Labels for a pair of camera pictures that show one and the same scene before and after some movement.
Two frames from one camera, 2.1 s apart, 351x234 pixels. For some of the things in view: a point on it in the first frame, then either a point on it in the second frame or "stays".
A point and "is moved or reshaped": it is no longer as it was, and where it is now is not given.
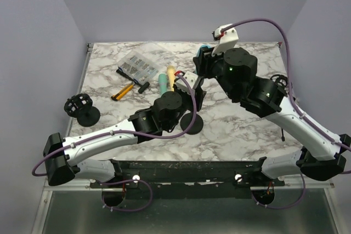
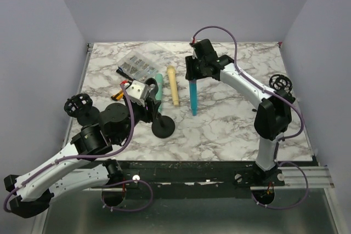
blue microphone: [209, 46] is moved or reshaped
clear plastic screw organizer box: [137, 67] stays
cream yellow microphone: [171, 69] stays
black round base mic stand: [196, 127] is moved or reshaped
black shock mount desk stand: [80, 106] stays
